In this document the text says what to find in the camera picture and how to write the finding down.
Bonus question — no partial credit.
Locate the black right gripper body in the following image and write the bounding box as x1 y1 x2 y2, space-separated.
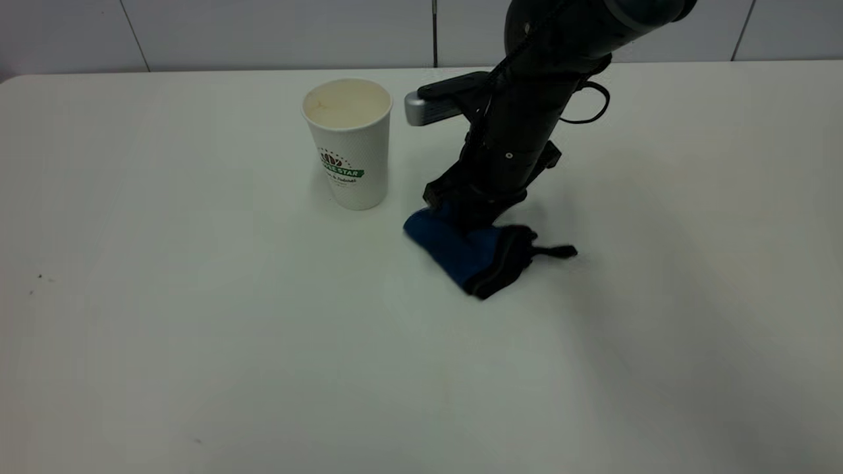
422 59 564 213

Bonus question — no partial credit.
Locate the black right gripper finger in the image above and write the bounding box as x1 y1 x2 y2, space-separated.
491 190 529 228
453 197 489 232

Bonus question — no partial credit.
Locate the blue black-edged cleaning cloth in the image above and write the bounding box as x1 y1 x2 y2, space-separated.
402 204 580 301

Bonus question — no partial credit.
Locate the white paper coffee cup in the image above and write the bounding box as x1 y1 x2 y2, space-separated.
302 78 394 211

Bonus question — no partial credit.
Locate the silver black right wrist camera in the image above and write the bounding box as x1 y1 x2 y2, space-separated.
404 71 493 128

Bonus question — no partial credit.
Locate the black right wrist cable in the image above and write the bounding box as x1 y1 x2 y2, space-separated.
558 56 612 125

